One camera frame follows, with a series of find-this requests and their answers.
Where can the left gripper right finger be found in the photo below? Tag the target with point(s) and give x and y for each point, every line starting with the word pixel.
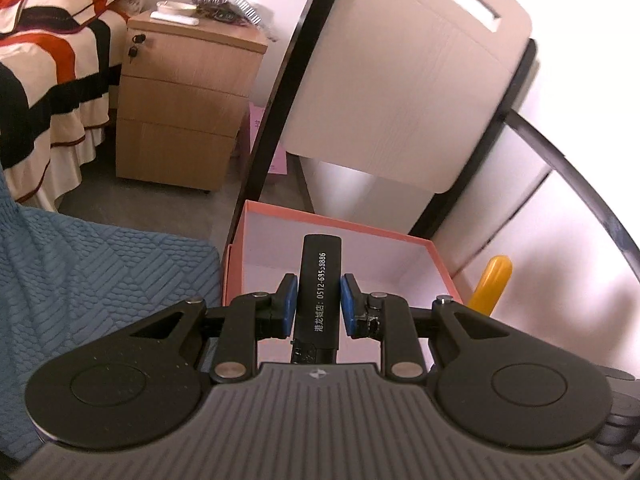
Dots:
pixel 387 319

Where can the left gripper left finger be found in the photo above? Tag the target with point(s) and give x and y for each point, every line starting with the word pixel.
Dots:
pixel 249 319

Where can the black utility knife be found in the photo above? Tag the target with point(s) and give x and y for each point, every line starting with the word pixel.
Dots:
pixel 318 305

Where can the yellow handled screwdriver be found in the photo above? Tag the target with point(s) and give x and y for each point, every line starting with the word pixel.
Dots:
pixel 491 285

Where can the pink paper bag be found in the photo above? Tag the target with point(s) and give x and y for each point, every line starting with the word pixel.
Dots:
pixel 250 131

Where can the blue textured sofa cover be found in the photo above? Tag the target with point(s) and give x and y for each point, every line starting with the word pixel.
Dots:
pixel 66 282

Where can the beige chair backrest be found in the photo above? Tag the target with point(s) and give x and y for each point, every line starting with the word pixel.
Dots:
pixel 404 89

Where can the wooden drawer cabinet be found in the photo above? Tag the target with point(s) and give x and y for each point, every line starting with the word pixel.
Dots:
pixel 181 101

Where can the black keys in lock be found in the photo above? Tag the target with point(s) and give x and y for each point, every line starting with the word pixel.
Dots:
pixel 136 41

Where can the clutter on cabinet top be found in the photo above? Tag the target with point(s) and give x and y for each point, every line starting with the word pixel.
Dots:
pixel 235 12

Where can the striped bed cover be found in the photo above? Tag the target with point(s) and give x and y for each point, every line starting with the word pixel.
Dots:
pixel 60 65

